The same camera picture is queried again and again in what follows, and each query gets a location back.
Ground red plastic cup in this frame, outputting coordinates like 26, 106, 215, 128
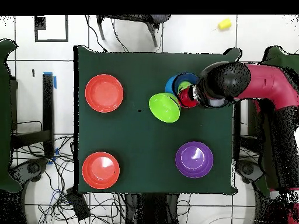
178, 87, 201, 109

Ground green stepped plastic cup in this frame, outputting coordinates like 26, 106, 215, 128
177, 80, 193, 94

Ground dark blue plastic bowl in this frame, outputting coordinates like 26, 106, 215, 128
172, 72, 200, 96

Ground light green plastic bowl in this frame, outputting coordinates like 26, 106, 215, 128
148, 92, 181, 124

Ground yellow smooth plastic cup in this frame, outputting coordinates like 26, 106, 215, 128
217, 17, 232, 32

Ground black metal stand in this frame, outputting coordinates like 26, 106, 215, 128
9, 73, 56, 159
234, 100, 266, 155

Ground purple plastic bowl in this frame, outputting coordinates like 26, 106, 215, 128
175, 141, 214, 179

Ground dark green tablecloth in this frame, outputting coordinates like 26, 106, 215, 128
74, 44, 242, 195

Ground grey metal-legged chair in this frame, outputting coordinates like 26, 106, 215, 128
96, 15, 171, 48

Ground orange plastic bowl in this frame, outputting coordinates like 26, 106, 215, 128
85, 73, 124, 113
82, 151, 121, 190

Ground black chair base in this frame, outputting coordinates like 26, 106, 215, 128
9, 157, 50, 187
235, 159, 266, 185

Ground blue tape strip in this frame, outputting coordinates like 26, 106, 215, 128
43, 71, 58, 90

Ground black power strip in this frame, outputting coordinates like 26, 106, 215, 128
65, 187, 91, 222

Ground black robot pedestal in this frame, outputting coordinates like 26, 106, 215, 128
124, 193, 180, 224

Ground black square frame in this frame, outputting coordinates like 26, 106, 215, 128
34, 15, 69, 43

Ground tangled black floor cables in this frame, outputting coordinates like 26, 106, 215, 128
11, 134, 128, 224

